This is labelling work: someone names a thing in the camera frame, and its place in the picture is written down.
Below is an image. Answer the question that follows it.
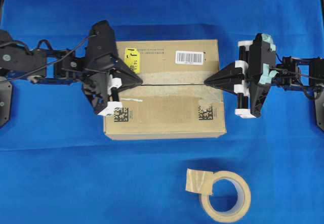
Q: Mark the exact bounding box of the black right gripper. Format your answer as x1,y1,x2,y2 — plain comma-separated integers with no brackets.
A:
204,40,271,118

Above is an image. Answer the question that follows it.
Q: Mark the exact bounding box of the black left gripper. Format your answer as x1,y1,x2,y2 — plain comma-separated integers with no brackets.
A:
82,54,142,116

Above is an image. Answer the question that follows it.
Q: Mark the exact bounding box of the brown cardboard box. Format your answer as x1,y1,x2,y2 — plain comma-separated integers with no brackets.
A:
103,39,226,140

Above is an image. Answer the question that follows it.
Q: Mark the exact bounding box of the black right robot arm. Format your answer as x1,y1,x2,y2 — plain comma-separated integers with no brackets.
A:
204,39,323,129

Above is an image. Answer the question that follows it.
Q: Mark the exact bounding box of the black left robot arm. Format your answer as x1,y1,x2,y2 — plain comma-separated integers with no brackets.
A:
1,21,143,126

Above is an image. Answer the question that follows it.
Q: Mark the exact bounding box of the beige packing tape roll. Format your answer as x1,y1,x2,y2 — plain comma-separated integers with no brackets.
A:
185,168,252,223

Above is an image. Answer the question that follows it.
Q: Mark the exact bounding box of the blue table cloth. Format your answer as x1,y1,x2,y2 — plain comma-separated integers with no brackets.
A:
1,0,323,223

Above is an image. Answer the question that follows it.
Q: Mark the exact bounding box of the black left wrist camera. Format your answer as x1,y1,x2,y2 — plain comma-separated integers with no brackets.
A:
84,20,118,71

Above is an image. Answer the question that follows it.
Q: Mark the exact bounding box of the black taped right wrist camera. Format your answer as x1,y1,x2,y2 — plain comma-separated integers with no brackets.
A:
249,33,278,85

